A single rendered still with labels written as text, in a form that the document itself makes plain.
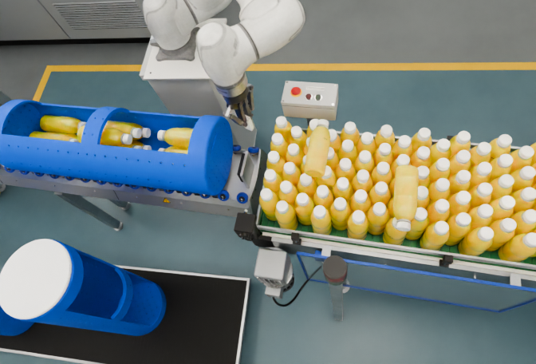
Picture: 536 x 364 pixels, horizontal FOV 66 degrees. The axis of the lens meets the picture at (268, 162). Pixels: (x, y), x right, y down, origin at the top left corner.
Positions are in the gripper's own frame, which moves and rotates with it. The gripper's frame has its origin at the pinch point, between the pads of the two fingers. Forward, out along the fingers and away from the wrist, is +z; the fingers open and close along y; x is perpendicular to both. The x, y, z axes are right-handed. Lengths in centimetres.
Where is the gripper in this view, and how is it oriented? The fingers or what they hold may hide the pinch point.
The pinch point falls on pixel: (247, 122)
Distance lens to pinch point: 133.7
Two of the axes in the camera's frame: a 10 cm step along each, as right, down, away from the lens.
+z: 1.6, 4.2, 8.9
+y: -5.4, 7.9, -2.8
